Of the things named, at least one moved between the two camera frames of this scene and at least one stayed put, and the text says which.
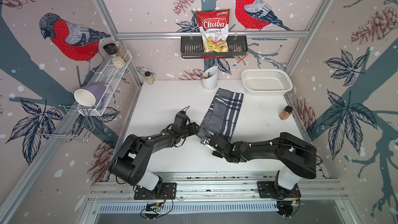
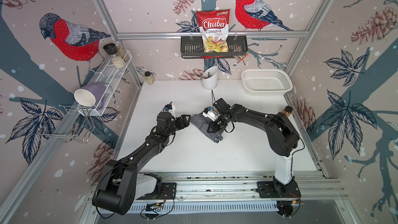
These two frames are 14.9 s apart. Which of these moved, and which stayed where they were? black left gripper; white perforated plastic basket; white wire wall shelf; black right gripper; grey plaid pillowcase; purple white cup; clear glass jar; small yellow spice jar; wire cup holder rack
Moved: black right gripper; black left gripper; grey plaid pillowcase
Stayed: small yellow spice jar; wire cup holder rack; clear glass jar; white perforated plastic basket; purple white cup; white wire wall shelf
